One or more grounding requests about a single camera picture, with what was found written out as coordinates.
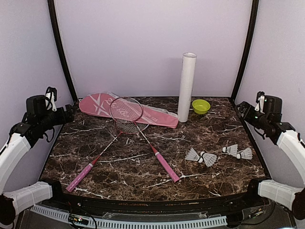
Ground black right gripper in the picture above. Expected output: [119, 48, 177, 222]
[236, 101, 270, 130]

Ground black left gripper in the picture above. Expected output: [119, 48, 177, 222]
[39, 104, 75, 132]

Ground white shuttlecock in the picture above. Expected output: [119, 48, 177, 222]
[222, 144, 238, 157]
[236, 147, 253, 160]
[185, 148, 203, 163]
[200, 151, 217, 167]

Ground white shuttlecock tube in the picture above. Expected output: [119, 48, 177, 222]
[178, 52, 197, 123]

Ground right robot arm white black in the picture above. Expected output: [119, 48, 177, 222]
[235, 92, 305, 220]

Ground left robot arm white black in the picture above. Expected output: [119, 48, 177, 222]
[0, 93, 74, 226]

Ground pink racket bag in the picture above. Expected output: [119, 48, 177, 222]
[79, 93, 178, 128]

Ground green plastic bowl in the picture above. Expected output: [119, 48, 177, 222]
[192, 99, 211, 115]

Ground pink racket top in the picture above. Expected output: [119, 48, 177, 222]
[110, 97, 180, 182]

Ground pink racket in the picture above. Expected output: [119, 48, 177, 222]
[66, 119, 149, 193]
[110, 97, 180, 182]

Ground pink racket bottom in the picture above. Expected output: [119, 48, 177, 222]
[66, 119, 149, 193]

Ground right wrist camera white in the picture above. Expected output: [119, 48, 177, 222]
[254, 91, 265, 113]

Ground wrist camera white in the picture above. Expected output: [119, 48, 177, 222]
[254, 91, 265, 113]
[45, 86, 57, 112]

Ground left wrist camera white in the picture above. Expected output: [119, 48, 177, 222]
[45, 86, 57, 112]

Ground black frame post left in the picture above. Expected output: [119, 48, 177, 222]
[47, 0, 78, 103]

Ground black frame post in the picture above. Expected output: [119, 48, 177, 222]
[230, 0, 259, 102]
[47, 0, 78, 103]

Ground grey cable duct front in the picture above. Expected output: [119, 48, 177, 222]
[30, 205, 227, 229]

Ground black frame post right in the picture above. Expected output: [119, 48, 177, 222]
[230, 0, 259, 102]

